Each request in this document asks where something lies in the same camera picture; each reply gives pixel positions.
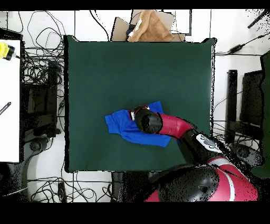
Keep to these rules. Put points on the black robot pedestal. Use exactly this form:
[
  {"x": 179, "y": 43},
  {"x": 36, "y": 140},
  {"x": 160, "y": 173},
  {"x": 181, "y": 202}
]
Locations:
[{"x": 126, "y": 186}]

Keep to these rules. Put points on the white table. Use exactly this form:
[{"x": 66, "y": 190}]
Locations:
[{"x": 9, "y": 95}]

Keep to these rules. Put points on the cardboard box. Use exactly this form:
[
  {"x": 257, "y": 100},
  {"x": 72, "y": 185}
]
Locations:
[{"x": 120, "y": 29}]

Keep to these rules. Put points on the black rod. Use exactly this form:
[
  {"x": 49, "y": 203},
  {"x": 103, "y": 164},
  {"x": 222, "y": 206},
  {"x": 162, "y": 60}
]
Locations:
[{"x": 258, "y": 19}]

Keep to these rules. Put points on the brown towel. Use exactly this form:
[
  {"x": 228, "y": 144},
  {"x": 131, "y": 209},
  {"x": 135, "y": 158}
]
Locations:
[{"x": 151, "y": 29}]

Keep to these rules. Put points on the dark green table cloth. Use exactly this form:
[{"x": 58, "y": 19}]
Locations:
[{"x": 95, "y": 63}]

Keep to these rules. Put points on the black metal frame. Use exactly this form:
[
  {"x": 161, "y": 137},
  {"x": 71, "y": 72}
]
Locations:
[{"x": 51, "y": 95}]

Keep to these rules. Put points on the blue shirt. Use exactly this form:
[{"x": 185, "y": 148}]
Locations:
[{"x": 122, "y": 126}]

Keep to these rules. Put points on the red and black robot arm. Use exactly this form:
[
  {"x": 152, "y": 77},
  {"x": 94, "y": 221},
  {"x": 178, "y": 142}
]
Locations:
[{"x": 175, "y": 126}]

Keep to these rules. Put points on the black marker pen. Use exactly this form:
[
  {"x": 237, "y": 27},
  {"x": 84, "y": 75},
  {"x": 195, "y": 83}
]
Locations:
[{"x": 5, "y": 108}]

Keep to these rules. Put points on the black chair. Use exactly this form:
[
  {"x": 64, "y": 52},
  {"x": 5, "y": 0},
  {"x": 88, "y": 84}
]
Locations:
[{"x": 252, "y": 97}]

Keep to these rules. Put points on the yellow and black tool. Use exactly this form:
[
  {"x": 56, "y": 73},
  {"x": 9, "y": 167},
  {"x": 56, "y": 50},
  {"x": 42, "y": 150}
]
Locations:
[{"x": 4, "y": 50}]

